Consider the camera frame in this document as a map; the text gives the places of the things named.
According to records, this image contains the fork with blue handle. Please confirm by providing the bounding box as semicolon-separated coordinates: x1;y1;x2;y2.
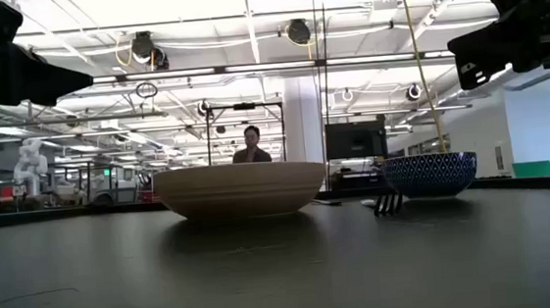
371;191;406;218

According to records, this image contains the person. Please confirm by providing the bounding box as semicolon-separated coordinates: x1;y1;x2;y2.
229;123;273;166

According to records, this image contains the beige brown deep plate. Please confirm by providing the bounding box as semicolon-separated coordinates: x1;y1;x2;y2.
151;156;329;227

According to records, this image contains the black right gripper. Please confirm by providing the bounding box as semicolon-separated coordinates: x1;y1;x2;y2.
443;0;550;92

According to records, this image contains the white column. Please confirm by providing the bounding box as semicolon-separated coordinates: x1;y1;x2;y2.
281;74;325;165

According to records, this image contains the black monitor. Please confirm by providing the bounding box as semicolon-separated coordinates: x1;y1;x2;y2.
324;119;389;161

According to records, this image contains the yellow hanging cable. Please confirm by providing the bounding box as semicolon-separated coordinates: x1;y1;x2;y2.
398;0;449;157

